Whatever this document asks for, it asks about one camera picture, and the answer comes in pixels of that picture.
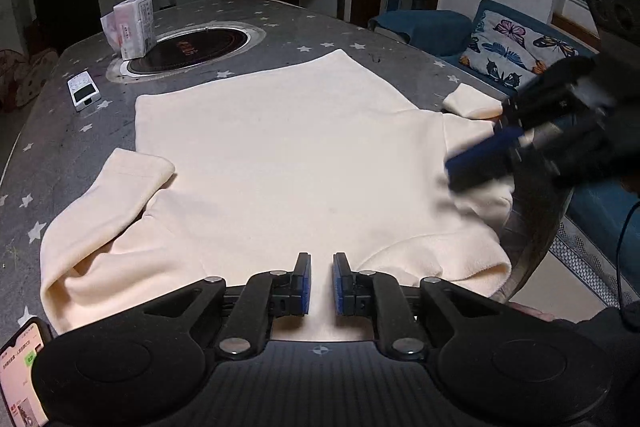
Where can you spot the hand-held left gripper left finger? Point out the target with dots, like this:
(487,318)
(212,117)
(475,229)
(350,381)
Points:
(305,287)

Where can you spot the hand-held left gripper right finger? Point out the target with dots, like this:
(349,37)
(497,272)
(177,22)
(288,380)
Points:
(340,287)

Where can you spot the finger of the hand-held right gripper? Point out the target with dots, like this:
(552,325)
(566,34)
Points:
(482,152)
(515,113)

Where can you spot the cream sweater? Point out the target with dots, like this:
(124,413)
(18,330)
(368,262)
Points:
(295,167)

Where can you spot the butterfly print pillow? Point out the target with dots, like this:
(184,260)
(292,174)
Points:
(520,44)

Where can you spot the blue sofa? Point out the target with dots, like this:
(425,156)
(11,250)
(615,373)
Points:
(600,217)

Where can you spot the blue blanket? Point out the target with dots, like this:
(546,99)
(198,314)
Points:
(425,29)

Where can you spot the built-in induction cooker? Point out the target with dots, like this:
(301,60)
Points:
(192,48)

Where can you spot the grey star tablecloth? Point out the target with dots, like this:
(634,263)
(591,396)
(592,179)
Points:
(75,157)

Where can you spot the white remote control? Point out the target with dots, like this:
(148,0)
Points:
(83,90)

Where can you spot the smartphone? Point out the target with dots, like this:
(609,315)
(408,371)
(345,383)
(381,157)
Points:
(20,377)

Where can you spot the tissue pack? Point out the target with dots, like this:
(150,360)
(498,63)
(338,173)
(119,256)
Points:
(132,24)

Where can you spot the patterned floor cushion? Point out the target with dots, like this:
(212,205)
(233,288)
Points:
(25,77)

